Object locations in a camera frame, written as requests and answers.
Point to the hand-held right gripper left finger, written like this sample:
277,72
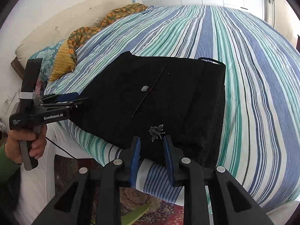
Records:
135,161

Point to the striped bed sheet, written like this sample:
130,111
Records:
246,86

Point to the person's left forearm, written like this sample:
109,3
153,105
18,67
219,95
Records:
8,164

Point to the beige headboard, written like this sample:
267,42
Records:
58,21

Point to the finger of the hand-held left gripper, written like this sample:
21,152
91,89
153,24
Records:
70,105
68,96

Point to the person's left hand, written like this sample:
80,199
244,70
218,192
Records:
16,138

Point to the teal patterned pillow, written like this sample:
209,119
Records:
44,56

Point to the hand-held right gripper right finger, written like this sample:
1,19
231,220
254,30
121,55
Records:
168,161

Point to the orange floral blanket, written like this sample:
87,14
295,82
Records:
105,21

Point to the yellow pillow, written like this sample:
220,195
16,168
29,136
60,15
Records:
62,63

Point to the person's left leg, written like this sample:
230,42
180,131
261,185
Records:
35,187

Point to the red patterned rug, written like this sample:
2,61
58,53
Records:
140,199

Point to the black pants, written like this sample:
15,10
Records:
164,98

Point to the green object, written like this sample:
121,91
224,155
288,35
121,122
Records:
131,214

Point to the white wall switch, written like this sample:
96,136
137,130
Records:
9,104

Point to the white door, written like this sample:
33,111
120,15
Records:
269,2

